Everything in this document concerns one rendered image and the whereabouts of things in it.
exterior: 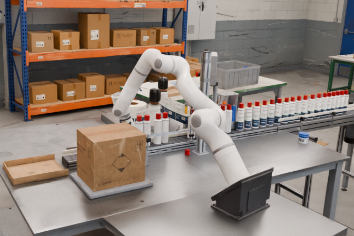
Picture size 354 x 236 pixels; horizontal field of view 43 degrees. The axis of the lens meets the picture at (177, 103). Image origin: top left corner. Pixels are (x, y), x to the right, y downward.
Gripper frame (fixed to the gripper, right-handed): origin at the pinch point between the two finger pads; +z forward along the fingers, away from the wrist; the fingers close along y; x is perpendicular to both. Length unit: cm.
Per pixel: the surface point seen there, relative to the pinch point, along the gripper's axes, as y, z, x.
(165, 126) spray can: -2.2, 2.5, -22.8
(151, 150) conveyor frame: -4.9, 11.8, -8.1
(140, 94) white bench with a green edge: 152, 42, -75
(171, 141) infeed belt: -0.5, 15.9, -25.2
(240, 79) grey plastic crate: 140, 74, -189
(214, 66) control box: -17, -28, -60
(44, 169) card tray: -1, -9, 56
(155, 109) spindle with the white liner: 24.2, 1.5, -30.7
